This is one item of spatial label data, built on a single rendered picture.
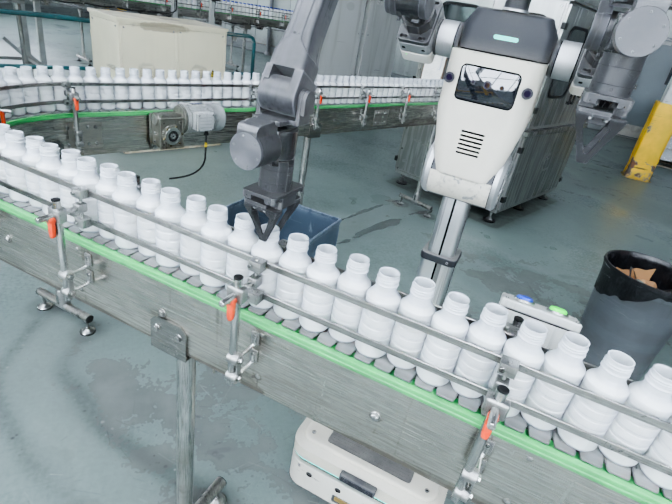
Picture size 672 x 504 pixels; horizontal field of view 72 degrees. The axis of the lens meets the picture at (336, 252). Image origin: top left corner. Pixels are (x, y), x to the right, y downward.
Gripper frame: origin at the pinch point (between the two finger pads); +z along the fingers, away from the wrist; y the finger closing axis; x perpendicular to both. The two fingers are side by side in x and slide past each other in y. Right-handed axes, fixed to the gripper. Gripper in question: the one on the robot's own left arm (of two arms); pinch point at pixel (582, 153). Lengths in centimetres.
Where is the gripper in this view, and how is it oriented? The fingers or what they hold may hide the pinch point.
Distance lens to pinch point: 83.8
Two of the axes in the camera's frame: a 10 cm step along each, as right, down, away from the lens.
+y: 4.4, -3.6, 8.2
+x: -8.8, -3.4, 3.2
